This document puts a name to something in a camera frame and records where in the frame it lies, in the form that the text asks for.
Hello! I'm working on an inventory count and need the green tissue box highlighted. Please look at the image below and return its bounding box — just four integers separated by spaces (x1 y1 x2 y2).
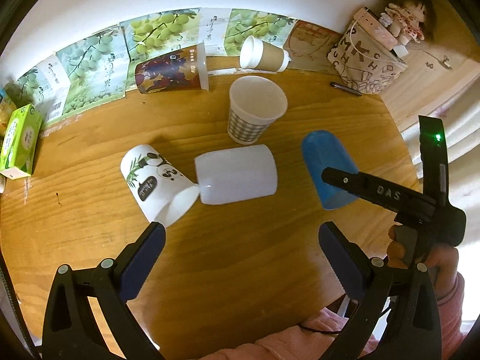
1 104 42 180

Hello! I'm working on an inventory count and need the white panda paper cup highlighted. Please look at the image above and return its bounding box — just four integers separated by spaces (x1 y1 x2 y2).
120 145 199 228

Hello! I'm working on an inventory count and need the right hand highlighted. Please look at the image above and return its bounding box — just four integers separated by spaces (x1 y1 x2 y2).
386 225 459 301

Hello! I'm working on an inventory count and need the white plastic cup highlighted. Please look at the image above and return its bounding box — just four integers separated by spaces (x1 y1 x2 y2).
194 145 278 205

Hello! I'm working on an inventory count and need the grape picture poster strip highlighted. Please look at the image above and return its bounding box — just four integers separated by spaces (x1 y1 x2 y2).
6 7 296 125

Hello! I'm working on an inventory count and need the doll with brown hair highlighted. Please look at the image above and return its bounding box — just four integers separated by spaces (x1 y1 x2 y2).
381 0 437 47

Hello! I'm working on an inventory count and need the pink case on bag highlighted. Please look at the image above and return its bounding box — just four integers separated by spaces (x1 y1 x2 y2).
353 7 398 50

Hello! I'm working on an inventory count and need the letter print fabric bag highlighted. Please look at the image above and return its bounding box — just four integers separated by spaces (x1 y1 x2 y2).
327 19 408 94

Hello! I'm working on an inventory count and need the brown sleeve paper cup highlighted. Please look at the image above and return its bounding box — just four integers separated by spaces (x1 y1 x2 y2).
239 36 290 72

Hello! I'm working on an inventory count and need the grey checkered paper cup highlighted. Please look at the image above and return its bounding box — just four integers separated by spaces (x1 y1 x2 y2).
227 76 288 145

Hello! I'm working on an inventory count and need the black pen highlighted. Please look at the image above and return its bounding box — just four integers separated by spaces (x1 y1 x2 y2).
330 82 362 97

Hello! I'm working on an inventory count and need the blue plastic cup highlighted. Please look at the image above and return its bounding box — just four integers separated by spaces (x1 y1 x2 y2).
301 130 359 211

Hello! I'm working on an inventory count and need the dark patterned paper cup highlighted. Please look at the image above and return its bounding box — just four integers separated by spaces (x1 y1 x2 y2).
134 42 209 94

